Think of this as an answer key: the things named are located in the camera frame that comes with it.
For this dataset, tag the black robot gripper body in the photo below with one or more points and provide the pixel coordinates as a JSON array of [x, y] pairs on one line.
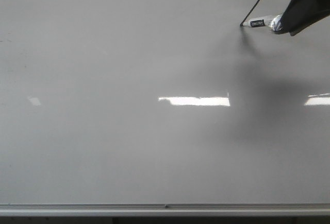
[[300, 14]]

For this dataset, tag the white glossy whiteboard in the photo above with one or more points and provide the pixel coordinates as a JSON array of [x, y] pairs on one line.
[[161, 101]]

